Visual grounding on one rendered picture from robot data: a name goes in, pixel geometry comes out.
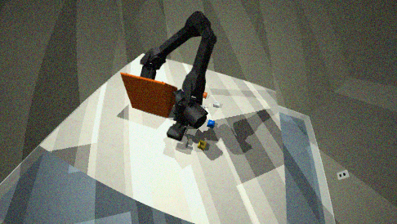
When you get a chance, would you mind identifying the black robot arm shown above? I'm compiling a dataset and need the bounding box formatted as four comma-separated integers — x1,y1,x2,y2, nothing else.
140,11,217,129

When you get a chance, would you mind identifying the olive yellow block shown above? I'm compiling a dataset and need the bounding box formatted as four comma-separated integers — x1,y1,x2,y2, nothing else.
198,141,207,150

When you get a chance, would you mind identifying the blue block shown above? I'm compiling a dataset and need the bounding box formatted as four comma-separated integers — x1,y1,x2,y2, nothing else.
207,119,215,128

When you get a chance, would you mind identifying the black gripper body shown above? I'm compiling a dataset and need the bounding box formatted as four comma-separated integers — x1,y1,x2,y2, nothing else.
167,110,187,141

